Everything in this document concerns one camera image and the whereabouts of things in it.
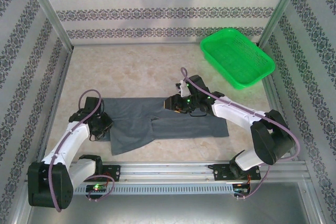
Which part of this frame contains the grey t-shirt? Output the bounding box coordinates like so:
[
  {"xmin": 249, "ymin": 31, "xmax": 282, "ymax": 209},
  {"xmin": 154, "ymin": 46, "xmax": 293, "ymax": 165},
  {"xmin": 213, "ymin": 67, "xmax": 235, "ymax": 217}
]
[{"xmin": 101, "ymin": 97, "xmax": 229, "ymax": 156}]

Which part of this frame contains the left controller board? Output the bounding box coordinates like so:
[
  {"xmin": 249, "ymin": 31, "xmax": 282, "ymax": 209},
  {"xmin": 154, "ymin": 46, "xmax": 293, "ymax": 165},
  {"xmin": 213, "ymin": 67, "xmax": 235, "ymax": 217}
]
[{"xmin": 86, "ymin": 184, "xmax": 109, "ymax": 196}]

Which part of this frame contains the controller board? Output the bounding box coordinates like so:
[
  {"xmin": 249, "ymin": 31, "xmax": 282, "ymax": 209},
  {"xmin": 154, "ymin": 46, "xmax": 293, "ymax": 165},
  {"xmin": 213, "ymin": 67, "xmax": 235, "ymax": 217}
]
[
  {"xmin": 86, "ymin": 184, "xmax": 109, "ymax": 196},
  {"xmin": 233, "ymin": 182, "xmax": 251, "ymax": 194}
]

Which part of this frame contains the green plastic basket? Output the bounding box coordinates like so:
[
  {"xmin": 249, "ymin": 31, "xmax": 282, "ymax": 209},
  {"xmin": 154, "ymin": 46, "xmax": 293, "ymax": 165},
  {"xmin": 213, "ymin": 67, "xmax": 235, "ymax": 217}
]
[{"xmin": 199, "ymin": 27, "xmax": 276, "ymax": 90}]

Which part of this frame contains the right controller board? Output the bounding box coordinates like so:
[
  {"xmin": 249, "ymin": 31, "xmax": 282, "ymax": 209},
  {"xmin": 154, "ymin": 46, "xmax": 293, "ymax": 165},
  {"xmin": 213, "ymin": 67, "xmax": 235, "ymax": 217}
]
[{"xmin": 233, "ymin": 182, "xmax": 251, "ymax": 194}]

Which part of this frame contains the sheet metal tray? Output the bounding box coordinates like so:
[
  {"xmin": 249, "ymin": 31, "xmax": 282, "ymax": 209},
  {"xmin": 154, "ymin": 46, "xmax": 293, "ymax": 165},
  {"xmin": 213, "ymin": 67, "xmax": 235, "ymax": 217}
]
[{"xmin": 25, "ymin": 182, "xmax": 325, "ymax": 224}]

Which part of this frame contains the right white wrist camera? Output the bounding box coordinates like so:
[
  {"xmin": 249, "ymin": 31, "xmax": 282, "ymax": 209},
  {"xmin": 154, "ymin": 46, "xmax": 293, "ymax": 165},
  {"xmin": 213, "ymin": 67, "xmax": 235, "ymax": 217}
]
[{"xmin": 175, "ymin": 79, "xmax": 190, "ymax": 98}]

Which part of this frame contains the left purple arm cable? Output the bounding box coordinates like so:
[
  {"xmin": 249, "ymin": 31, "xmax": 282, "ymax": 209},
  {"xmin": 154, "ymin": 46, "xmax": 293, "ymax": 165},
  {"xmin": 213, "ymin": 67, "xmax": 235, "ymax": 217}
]
[{"xmin": 49, "ymin": 89, "xmax": 116, "ymax": 213}]

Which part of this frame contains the left black mount plate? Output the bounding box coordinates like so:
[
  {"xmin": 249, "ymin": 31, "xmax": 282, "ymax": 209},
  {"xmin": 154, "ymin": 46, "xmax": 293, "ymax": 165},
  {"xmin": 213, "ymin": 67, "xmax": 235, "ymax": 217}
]
[{"xmin": 101, "ymin": 165, "xmax": 122, "ymax": 183}]

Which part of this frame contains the black mount plate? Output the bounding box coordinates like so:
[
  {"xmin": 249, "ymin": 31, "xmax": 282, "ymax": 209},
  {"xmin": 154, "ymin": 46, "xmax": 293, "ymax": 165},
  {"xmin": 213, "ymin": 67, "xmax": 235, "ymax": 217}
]
[
  {"xmin": 101, "ymin": 165, "xmax": 122, "ymax": 183},
  {"xmin": 213, "ymin": 161, "xmax": 262, "ymax": 182}
]

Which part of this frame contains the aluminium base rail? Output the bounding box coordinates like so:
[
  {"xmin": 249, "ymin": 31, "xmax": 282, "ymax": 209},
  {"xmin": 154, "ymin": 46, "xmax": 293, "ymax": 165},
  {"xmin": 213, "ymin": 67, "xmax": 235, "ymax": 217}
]
[{"xmin": 26, "ymin": 159, "xmax": 308, "ymax": 183}]

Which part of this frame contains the right black mount plate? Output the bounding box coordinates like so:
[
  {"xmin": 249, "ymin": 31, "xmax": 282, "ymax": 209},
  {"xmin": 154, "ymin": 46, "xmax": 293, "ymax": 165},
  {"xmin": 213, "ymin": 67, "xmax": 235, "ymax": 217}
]
[{"xmin": 213, "ymin": 161, "xmax": 262, "ymax": 182}]

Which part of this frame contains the slotted grey cable duct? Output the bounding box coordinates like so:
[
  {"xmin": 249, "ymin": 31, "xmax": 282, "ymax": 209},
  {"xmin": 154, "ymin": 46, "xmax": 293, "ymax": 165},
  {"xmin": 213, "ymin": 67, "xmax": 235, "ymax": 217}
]
[{"xmin": 73, "ymin": 183, "xmax": 235, "ymax": 195}]

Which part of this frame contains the left aluminium frame post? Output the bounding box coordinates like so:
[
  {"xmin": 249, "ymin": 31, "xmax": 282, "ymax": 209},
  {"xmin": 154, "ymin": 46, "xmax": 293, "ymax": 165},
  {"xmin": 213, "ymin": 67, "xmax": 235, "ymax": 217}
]
[{"xmin": 23, "ymin": 0, "xmax": 75, "ymax": 52}]

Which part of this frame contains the aluminium frame post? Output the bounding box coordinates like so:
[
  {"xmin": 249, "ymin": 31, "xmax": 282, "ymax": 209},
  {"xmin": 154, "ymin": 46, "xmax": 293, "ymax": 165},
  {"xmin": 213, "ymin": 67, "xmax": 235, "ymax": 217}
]
[
  {"xmin": 23, "ymin": 0, "xmax": 75, "ymax": 52},
  {"xmin": 258, "ymin": 0, "xmax": 307, "ymax": 47}
]

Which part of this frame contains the right aluminium frame post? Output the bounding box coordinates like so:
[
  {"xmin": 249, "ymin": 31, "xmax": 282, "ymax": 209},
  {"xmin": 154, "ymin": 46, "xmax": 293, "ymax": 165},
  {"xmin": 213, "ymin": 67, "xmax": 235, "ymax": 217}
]
[{"xmin": 258, "ymin": 0, "xmax": 307, "ymax": 47}]

